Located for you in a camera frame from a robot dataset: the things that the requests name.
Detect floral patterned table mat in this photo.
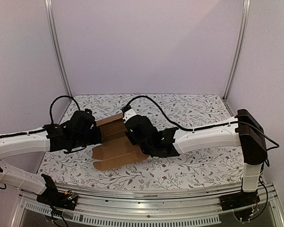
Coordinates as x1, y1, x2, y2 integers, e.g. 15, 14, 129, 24
38, 94, 246, 191

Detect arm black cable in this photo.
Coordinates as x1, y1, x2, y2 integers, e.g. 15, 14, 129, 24
123, 94, 280, 152
48, 95, 81, 126

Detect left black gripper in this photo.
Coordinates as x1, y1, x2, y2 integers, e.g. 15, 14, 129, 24
71, 126, 103, 149

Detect brown cardboard box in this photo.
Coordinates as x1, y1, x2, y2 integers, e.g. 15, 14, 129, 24
92, 113, 149, 171

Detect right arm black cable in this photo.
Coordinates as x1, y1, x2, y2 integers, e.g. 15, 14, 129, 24
123, 94, 280, 152

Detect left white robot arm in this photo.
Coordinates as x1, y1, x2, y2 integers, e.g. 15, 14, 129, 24
0, 109, 102, 205

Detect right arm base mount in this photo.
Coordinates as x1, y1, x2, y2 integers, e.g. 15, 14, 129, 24
219, 190, 260, 211

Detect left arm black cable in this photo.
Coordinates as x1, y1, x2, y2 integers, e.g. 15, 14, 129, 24
48, 95, 81, 126

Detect aluminium front rail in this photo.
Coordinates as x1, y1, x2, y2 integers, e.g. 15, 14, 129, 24
11, 183, 284, 227

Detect left aluminium frame post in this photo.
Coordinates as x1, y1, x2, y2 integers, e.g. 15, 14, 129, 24
44, 0, 73, 96

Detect aluminium frame post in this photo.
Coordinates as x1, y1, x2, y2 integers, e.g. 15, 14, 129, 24
44, 0, 73, 96
222, 0, 251, 102

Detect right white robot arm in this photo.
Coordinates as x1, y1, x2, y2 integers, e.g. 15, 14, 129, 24
122, 107, 268, 206

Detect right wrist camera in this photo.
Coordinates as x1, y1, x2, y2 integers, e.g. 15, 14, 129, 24
122, 105, 138, 123

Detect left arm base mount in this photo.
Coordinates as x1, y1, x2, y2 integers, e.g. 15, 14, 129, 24
36, 174, 79, 210

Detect right aluminium frame post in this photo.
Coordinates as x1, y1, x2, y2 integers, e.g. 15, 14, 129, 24
222, 0, 251, 102

